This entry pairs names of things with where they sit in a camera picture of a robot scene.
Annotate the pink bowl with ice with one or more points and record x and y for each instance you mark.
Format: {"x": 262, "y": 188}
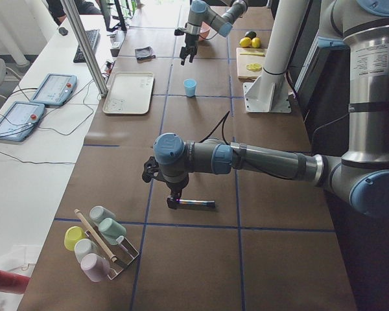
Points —
{"x": 204, "y": 32}

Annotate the cream bear tray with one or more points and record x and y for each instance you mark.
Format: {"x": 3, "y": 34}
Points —
{"x": 129, "y": 93}

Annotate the lemon slices stack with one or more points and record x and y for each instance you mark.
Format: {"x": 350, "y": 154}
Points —
{"x": 255, "y": 67}

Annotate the blue teach pendant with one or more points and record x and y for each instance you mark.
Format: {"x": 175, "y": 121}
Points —
{"x": 55, "y": 89}
{"x": 20, "y": 120}

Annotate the white wire cup rack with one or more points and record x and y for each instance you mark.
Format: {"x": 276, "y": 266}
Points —
{"x": 120, "y": 256}

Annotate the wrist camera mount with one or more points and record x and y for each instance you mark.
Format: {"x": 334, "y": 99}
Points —
{"x": 151, "y": 170}
{"x": 180, "y": 32}

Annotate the pale cup on rack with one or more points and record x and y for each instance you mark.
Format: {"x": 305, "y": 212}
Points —
{"x": 98, "y": 213}

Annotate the grey white cup on rack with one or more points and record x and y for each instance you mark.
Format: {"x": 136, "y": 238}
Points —
{"x": 84, "y": 247}

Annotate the grey folded cloth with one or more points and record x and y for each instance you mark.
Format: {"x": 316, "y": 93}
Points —
{"x": 145, "y": 53}

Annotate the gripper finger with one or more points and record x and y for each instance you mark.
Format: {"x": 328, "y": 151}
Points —
{"x": 183, "y": 55}
{"x": 192, "y": 55}
{"x": 173, "y": 202}

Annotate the aluminium frame post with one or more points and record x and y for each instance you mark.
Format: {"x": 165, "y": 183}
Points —
{"x": 73, "y": 16}

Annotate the far blue teach pendant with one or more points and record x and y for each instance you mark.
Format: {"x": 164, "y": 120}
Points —
{"x": 55, "y": 89}

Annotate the yellow plastic knife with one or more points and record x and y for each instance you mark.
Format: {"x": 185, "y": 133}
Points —
{"x": 253, "y": 53}

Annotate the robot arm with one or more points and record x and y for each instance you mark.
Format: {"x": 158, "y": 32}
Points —
{"x": 360, "y": 177}
{"x": 200, "y": 12}

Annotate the pink cup on rack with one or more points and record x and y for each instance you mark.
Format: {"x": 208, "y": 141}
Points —
{"x": 95, "y": 267}

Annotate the mint green cup on rack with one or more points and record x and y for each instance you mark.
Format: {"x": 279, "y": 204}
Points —
{"x": 110, "y": 229}

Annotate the yellow cup on rack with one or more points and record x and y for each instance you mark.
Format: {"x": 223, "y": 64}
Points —
{"x": 72, "y": 236}

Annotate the yellow lemon near board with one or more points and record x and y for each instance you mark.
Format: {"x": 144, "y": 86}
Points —
{"x": 256, "y": 43}

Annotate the red bottle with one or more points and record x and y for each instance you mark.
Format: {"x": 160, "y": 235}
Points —
{"x": 13, "y": 283}

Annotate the yellow lemon near avocado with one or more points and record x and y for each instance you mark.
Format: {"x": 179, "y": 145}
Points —
{"x": 245, "y": 42}

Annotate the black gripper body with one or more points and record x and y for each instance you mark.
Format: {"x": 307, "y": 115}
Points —
{"x": 176, "y": 185}
{"x": 190, "y": 40}

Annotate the bamboo cutting board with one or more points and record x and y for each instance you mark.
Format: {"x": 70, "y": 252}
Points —
{"x": 243, "y": 60}

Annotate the near blue teach pendant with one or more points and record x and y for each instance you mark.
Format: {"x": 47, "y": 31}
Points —
{"x": 20, "y": 120}

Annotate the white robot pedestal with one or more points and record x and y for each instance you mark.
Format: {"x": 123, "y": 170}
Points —
{"x": 269, "y": 92}

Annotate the steel muddler black tip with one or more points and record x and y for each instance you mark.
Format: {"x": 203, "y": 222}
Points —
{"x": 210, "y": 204}

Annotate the light blue cup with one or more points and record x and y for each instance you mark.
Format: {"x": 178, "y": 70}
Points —
{"x": 190, "y": 87}

